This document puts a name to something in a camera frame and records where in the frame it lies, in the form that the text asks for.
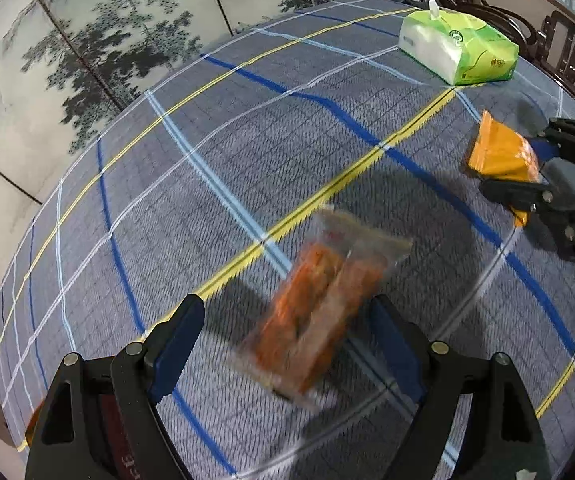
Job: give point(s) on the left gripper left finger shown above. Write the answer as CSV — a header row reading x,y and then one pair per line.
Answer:
x,y
138,377

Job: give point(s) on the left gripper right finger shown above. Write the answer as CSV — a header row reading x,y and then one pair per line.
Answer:
x,y
503,439

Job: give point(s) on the orange snack packet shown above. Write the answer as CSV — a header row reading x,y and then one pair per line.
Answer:
x,y
499,152

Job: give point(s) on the clear almond bag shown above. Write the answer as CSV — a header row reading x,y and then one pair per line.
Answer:
x,y
342,264

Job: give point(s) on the red gold toffee tin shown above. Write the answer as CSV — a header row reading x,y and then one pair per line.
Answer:
x,y
86,445

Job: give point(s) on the green tissue pack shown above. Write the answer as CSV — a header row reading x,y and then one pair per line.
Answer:
x,y
459,47

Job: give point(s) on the blue plaid tablecloth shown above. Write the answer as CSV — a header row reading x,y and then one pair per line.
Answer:
x,y
472,278

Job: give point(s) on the painted folding screen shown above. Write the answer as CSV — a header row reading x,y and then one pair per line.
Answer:
x,y
92,60

